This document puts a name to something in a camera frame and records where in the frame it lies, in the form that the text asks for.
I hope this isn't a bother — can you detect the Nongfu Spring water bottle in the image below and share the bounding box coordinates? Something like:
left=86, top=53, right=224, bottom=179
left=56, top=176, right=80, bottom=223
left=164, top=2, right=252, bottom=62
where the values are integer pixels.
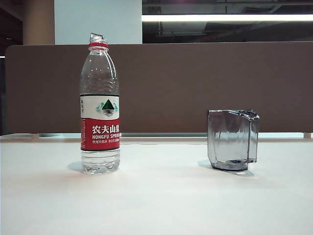
left=80, top=36, right=122, bottom=175

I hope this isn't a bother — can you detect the small metal bracket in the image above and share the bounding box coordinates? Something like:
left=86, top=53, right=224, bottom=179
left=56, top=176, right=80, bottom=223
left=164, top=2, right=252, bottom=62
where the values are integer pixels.
left=89, top=32, right=106, bottom=43

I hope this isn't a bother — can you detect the tan round column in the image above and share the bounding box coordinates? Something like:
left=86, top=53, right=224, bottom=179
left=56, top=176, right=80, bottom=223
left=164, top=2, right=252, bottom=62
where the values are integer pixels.
left=22, top=0, right=55, bottom=46

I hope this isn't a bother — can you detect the brown desk divider panel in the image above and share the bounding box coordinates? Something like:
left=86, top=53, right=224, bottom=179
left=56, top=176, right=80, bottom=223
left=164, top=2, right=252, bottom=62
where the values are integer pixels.
left=4, top=44, right=313, bottom=134

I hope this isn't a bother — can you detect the white ceiling light strip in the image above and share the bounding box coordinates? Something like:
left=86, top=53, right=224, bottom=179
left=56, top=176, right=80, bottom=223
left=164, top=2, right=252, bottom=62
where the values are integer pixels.
left=141, top=14, right=313, bottom=23

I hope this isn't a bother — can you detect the grey transparent plastic cup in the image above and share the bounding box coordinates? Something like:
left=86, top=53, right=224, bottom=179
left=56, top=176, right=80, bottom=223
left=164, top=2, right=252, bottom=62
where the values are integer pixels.
left=207, top=109, right=260, bottom=171

